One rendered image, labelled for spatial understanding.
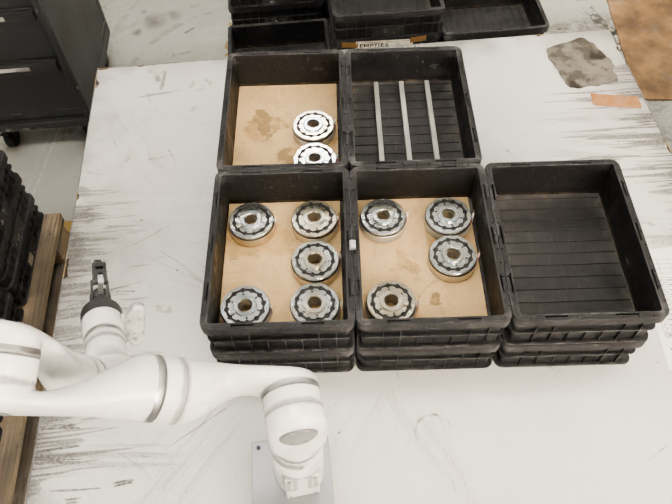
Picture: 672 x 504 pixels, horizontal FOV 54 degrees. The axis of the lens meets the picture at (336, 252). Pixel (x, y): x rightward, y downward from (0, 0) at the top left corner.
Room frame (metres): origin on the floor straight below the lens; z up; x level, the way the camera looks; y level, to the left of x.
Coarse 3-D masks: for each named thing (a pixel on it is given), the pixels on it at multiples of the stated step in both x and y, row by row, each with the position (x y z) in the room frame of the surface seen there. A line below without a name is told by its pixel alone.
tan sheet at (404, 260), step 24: (408, 216) 0.91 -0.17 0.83; (360, 240) 0.85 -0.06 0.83; (408, 240) 0.84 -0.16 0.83; (432, 240) 0.84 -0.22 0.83; (384, 264) 0.78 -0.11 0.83; (408, 264) 0.78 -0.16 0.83; (432, 288) 0.72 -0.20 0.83; (456, 288) 0.71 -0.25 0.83; (480, 288) 0.71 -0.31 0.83; (432, 312) 0.66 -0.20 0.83; (456, 312) 0.66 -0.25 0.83; (480, 312) 0.65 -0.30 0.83
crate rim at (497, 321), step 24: (360, 168) 0.97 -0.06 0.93; (384, 168) 0.97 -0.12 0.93; (408, 168) 0.97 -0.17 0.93; (432, 168) 0.97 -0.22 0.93; (456, 168) 0.96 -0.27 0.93; (480, 168) 0.96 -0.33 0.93; (360, 264) 0.72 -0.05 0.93; (360, 288) 0.66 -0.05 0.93; (504, 288) 0.65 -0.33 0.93; (360, 312) 0.61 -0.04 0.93; (504, 312) 0.60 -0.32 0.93
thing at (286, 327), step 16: (224, 176) 0.97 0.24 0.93; (240, 176) 0.97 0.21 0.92; (208, 240) 0.79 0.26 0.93; (208, 256) 0.75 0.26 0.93; (352, 256) 0.74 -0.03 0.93; (208, 272) 0.71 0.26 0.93; (352, 272) 0.70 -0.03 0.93; (208, 288) 0.68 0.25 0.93; (352, 288) 0.66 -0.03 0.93; (208, 304) 0.64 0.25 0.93; (352, 304) 0.63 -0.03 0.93; (320, 320) 0.60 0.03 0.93; (336, 320) 0.59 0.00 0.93; (352, 320) 0.59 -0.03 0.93
